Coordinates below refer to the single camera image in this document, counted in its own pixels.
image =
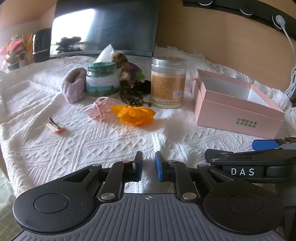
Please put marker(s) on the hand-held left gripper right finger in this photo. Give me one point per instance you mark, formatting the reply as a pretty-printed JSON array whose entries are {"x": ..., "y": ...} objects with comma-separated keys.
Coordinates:
[{"x": 159, "y": 168}]

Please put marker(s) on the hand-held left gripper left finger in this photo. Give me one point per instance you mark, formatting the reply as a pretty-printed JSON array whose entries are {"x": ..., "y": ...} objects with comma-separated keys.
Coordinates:
[{"x": 138, "y": 168}]

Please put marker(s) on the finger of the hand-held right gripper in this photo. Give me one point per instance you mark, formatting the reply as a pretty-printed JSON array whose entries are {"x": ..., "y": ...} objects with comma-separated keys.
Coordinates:
[
  {"x": 242, "y": 157},
  {"x": 263, "y": 144}
]

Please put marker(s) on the pink cardboard box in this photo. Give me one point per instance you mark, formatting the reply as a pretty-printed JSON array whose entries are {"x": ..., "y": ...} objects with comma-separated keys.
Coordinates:
[{"x": 231, "y": 115}]

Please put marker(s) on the purple soft toy green top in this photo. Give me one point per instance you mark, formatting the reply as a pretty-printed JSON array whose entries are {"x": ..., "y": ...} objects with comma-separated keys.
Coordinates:
[{"x": 136, "y": 70}]

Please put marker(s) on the brown furry hair claw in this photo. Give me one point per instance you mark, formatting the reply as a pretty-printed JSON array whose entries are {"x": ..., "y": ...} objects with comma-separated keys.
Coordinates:
[{"x": 121, "y": 67}]

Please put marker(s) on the mauve plush headband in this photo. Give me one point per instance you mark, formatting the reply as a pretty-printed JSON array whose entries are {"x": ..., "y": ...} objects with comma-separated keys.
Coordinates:
[{"x": 71, "y": 88}]

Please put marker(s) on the orange fabric flower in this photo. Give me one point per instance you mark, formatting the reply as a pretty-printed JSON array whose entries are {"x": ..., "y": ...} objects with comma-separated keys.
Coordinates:
[{"x": 135, "y": 114}]

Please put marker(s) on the white textured blanket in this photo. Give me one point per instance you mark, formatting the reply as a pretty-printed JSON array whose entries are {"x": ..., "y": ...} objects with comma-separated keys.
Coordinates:
[{"x": 81, "y": 148}]

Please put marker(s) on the pink checked cloth bow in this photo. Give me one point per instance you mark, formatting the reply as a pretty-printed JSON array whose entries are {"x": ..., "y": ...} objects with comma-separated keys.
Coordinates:
[{"x": 101, "y": 109}]

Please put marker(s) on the black scrunchie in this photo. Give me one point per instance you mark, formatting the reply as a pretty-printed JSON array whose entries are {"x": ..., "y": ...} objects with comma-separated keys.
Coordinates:
[{"x": 143, "y": 85}]

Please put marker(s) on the clear jar cream contents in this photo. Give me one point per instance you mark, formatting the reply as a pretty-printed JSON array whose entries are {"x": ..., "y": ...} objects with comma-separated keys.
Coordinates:
[{"x": 167, "y": 85}]

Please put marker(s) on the silver orange hair clip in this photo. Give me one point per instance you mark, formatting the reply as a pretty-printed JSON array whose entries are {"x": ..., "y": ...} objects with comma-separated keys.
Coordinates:
[{"x": 54, "y": 126}]

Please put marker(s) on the green tissue canister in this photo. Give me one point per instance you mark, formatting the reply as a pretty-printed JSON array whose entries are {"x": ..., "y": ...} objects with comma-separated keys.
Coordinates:
[{"x": 101, "y": 80}]

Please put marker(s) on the white tissue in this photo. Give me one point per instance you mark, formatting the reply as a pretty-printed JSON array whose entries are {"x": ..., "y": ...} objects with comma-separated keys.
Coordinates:
[{"x": 105, "y": 54}]

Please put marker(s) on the green cutting mat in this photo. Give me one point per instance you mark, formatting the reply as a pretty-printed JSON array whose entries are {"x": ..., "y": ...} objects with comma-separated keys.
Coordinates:
[{"x": 5, "y": 204}]

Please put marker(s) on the black curved monitor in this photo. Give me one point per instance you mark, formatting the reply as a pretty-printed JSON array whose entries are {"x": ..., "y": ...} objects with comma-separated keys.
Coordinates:
[{"x": 104, "y": 25}]

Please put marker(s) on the black countertop appliance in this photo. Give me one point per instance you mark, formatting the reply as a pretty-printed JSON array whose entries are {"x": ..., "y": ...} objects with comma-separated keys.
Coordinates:
[{"x": 41, "y": 46}]

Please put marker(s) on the dark plant pot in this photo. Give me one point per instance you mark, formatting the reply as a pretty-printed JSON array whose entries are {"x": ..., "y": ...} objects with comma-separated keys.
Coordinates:
[{"x": 13, "y": 66}]

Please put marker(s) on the pink flowering plant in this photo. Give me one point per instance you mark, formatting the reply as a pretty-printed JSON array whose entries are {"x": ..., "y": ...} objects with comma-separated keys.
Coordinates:
[{"x": 13, "y": 47}]

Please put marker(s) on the black wall rail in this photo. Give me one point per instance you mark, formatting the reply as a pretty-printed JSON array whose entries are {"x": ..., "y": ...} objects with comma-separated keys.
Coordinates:
[{"x": 231, "y": 5}]

